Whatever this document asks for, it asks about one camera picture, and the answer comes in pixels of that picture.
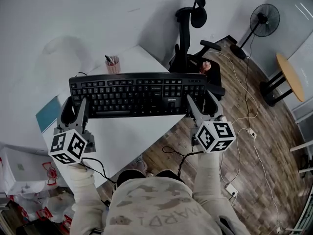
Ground person's legs dark trousers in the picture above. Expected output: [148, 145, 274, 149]
[116, 155, 182, 182]

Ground black keyboard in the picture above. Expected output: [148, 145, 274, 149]
[68, 72, 208, 119]

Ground white storage box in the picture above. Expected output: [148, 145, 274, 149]
[0, 146, 54, 196]

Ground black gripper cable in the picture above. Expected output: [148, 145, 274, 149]
[162, 145, 205, 178]
[82, 157, 117, 185]

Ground person's torso cream sweater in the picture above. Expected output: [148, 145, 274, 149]
[105, 176, 221, 235]

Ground person's right forearm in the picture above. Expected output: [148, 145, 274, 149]
[192, 152, 246, 235]

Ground round wooden side table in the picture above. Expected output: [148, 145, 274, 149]
[259, 52, 306, 108]

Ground white flat power strip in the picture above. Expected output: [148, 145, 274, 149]
[224, 183, 239, 196]

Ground black pedestal fan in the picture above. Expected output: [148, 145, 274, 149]
[229, 3, 281, 60]

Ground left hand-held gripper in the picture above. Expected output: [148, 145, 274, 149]
[48, 96, 96, 165]

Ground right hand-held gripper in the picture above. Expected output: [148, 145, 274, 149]
[186, 90, 237, 154]

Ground teal notebook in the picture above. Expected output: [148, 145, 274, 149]
[35, 97, 61, 133]

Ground pink pen holder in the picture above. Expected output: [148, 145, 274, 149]
[105, 55, 121, 74]

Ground clear plastic bags red print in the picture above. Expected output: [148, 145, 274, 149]
[6, 186, 75, 231]

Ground person's left forearm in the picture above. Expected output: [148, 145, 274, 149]
[67, 164, 106, 235]

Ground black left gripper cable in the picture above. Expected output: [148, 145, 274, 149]
[82, 157, 117, 185]

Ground white metal shelf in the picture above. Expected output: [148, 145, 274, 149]
[290, 140, 313, 174]

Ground black office chair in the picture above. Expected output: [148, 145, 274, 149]
[168, 0, 226, 101]

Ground long white cable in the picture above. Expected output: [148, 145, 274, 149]
[211, 50, 282, 232]

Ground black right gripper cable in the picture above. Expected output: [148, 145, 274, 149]
[162, 145, 205, 178]

